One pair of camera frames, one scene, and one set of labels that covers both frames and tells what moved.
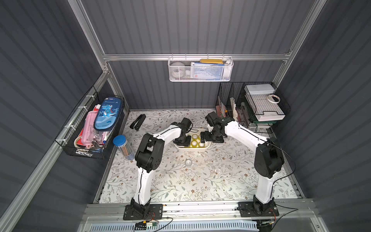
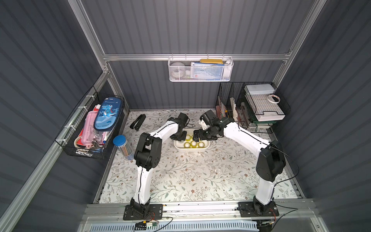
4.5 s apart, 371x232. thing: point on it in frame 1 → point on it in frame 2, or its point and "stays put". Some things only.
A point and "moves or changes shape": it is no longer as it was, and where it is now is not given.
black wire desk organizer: [259, 105] stays put
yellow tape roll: [194, 144] moves or changes shape
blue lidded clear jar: [120, 141] stays put
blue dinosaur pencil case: [107, 111] stays put
